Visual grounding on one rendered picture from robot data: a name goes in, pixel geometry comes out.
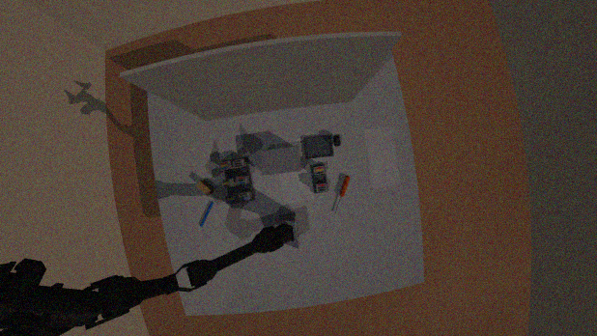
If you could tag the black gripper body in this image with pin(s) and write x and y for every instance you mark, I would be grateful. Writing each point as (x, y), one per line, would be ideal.
(22, 295)

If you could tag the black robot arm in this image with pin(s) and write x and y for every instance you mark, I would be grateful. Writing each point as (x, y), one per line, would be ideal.
(118, 294)

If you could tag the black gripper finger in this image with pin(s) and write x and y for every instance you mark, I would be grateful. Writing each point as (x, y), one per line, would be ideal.
(5, 270)

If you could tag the orange-handled screwdriver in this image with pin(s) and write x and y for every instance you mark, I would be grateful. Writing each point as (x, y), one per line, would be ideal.
(343, 190)

